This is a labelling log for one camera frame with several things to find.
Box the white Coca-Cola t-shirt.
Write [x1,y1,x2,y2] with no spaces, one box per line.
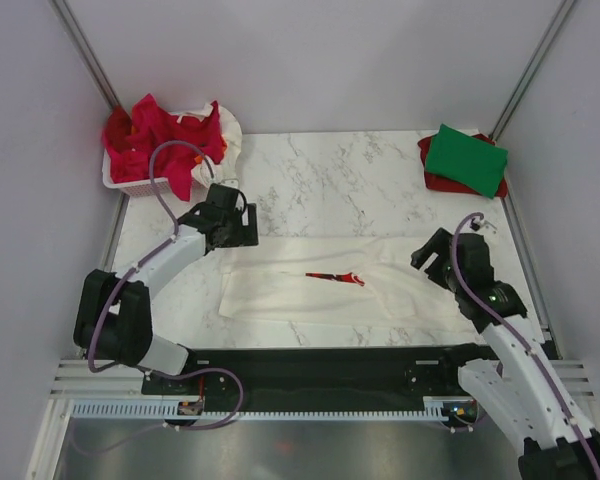
[219,237,474,333]

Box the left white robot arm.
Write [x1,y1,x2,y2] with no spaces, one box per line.
[73,184,259,393]

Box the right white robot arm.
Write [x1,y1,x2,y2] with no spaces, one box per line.
[411,228,600,479]

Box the dark red folded t-shirt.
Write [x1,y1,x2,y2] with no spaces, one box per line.
[417,135,509,198]

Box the white crumpled t-shirt in basket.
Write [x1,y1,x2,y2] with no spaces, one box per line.
[191,106,242,188]

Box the green folded t-shirt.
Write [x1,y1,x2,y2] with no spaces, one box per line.
[423,124,508,199]

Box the white plastic laundry basket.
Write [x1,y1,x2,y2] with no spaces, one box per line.
[99,112,204,200]

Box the magenta crumpled t-shirt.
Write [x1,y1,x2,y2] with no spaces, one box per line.
[103,94,226,201]

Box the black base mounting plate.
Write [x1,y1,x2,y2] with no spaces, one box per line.
[142,343,496,411]

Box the dark red crumpled t-shirt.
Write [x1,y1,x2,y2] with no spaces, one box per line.
[102,106,133,152]

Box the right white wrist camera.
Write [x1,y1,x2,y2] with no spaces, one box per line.
[470,215,497,232]

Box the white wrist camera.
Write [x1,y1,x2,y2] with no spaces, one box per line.
[220,178,240,189]
[470,215,497,232]

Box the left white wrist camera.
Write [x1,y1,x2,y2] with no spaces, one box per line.
[220,178,240,189]

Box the white slotted cable duct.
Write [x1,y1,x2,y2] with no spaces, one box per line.
[71,397,475,422]

